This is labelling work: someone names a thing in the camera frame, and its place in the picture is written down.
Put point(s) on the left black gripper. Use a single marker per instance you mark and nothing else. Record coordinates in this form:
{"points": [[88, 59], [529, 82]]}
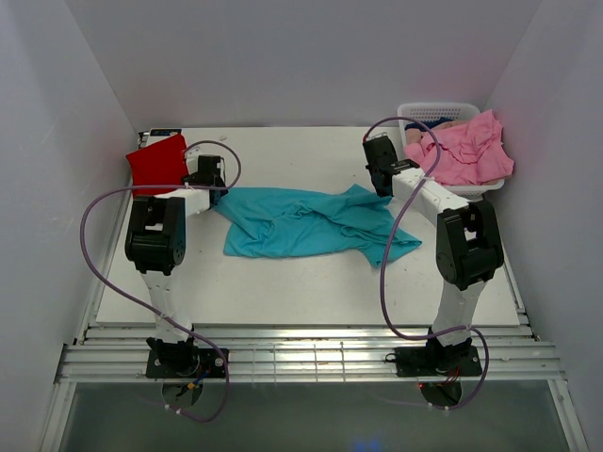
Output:
{"points": [[190, 179]]}

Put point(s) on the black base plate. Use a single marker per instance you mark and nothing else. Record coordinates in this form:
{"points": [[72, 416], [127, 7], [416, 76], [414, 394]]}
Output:
{"points": [[187, 365], [427, 362]]}

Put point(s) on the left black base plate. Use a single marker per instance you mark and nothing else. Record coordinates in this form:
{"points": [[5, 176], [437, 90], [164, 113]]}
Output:
{"points": [[187, 365]]}

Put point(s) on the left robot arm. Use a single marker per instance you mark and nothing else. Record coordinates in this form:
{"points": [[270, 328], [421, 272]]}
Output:
{"points": [[156, 243]]}

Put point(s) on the white plastic basket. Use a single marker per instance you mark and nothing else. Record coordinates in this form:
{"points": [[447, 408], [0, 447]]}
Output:
{"points": [[430, 113]]}

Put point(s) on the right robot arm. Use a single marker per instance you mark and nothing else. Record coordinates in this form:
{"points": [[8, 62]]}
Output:
{"points": [[468, 252]]}

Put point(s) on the beige garment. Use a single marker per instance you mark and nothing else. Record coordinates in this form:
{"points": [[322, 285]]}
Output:
{"points": [[414, 133]]}

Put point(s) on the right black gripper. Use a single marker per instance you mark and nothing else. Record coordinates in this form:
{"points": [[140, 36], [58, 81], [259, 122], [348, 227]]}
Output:
{"points": [[382, 193]]}

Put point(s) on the blue label plate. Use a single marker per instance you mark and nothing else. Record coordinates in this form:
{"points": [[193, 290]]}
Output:
{"points": [[165, 132]]}

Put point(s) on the aluminium rail frame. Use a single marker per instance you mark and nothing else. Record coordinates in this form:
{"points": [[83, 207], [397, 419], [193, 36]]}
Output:
{"points": [[330, 318]]}

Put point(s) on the dark blue garment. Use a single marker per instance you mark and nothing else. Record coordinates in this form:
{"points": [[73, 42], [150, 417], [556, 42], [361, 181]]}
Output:
{"points": [[422, 127]]}

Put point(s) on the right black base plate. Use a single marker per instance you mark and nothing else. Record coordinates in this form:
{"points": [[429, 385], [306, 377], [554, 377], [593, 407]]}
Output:
{"points": [[427, 362]]}

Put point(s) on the teal t shirt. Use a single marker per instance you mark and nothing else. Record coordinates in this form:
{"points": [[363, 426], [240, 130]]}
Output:
{"points": [[278, 223]]}

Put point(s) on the folded red t shirt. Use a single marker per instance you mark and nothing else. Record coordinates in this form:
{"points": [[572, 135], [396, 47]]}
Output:
{"points": [[161, 163]]}

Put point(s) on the pink t shirt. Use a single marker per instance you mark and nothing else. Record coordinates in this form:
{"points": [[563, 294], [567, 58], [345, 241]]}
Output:
{"points": [[468, 154]]}

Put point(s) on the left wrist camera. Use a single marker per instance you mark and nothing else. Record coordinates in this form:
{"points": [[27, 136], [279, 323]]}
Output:
{"points": [[192, 163]]}

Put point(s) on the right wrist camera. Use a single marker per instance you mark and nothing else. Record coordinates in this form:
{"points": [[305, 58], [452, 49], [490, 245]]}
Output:
{"points": [[376, 136]]}

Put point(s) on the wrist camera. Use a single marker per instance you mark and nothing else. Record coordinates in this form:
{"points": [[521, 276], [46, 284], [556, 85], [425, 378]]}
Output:
{"points": [[192, 163], [376, 136]]}

